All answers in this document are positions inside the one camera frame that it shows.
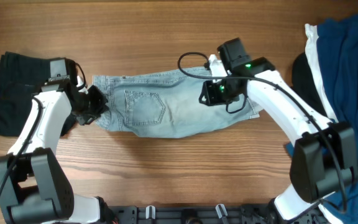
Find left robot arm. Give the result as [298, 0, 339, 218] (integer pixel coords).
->
[0, 58, 117, 223]

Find folded black shorts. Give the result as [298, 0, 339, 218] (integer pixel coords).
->
[0, 52, 52, 136]

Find right black cable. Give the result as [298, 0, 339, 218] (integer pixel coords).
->
[177, 51, 348, 214]

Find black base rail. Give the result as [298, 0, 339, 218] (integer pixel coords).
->
[110, 204, 329, 224]

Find black cable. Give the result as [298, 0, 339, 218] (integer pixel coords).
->
[0, 96, 45, 224]
[177, 51, 348, 214]

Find dark blue garment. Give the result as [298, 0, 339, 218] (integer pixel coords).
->
[285, 12, 358, 224]

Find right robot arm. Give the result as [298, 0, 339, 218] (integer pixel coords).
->
[199, 38, 358, 223]

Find left black cable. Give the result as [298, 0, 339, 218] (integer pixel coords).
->
[0, 96, 45, 224]

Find light blue denim shorts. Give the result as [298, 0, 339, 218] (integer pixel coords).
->
[93, 67, 262, 138]

